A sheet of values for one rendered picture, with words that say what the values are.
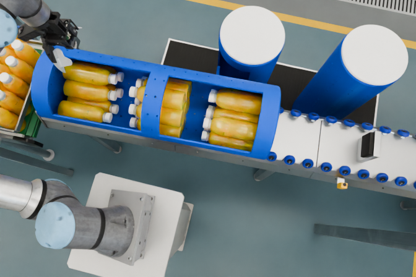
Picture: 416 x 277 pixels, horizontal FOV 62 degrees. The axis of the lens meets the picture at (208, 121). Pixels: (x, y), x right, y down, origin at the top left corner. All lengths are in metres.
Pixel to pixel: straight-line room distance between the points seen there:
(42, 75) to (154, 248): 0.71
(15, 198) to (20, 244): 1.58
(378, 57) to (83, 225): 1.29
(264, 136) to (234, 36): 0.51
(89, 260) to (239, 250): 1.30
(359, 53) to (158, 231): 1.07
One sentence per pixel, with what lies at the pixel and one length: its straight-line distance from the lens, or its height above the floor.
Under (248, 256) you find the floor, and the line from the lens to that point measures 2.39.
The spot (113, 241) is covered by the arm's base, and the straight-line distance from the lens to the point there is 1.07.
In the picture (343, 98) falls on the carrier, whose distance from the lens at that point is 1.74.
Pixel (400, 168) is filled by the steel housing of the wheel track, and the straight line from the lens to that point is 1.66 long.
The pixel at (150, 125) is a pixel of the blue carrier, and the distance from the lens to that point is 1.24.
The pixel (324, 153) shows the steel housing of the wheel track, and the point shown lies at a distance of 1.54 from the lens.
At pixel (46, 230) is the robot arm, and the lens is 1.04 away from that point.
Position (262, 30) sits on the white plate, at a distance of 1.55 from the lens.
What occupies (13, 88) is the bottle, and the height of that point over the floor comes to 1.05.
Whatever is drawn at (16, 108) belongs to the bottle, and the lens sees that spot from 1.63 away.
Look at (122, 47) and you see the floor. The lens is 2.73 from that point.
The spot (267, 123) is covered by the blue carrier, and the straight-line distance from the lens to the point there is 1.19.
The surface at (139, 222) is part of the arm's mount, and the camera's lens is 1.07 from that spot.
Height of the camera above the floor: 2.36
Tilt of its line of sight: 75 degrees down
